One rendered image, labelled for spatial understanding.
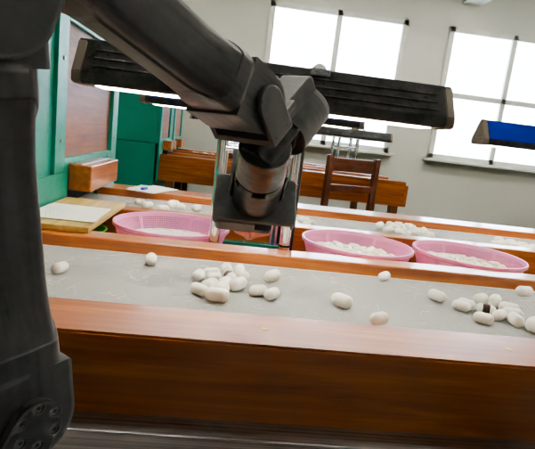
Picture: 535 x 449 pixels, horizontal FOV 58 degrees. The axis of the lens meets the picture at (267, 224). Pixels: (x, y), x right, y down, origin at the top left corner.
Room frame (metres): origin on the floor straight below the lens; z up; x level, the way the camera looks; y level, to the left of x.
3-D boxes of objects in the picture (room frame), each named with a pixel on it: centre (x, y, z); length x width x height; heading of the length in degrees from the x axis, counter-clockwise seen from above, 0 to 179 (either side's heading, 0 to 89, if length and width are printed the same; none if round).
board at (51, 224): (1.08, 0.44, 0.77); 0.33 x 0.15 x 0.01; 5
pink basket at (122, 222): (1.10, 0.22, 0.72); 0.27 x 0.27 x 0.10
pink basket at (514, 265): (1.17, -0.50, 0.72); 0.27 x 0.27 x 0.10
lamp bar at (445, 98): (0.84, 0.02, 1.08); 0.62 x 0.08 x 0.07; 95
